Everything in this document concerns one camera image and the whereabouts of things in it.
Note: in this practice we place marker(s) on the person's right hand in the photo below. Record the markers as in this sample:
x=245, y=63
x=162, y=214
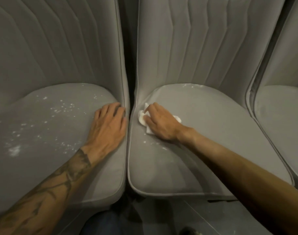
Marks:
x=163, y=124

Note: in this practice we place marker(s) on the person's left hand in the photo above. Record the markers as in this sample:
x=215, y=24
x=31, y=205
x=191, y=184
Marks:
x=107, y=132

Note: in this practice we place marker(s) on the white cleaning cloth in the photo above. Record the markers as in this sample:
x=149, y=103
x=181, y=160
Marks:
x=141, y=119

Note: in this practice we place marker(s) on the grey padded chair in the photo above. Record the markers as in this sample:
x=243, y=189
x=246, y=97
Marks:
x=212, y=132
x=53, y=58
x=281, y=119

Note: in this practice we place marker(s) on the person's left forearm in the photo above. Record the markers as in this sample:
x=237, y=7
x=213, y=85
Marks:
x=46, y=190

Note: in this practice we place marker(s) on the person's right forearm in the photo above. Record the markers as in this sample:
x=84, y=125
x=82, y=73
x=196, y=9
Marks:
x=251, y=178

